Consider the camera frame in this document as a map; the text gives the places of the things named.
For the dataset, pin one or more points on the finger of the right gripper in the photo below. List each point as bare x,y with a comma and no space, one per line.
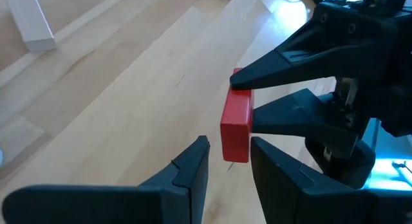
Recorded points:
305,117
322,56

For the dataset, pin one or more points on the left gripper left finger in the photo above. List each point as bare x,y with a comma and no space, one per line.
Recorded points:
193,172

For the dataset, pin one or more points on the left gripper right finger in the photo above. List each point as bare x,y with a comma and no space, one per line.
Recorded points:
283,192

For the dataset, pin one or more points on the red wooden block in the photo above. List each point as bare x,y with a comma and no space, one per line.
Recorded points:
236,127

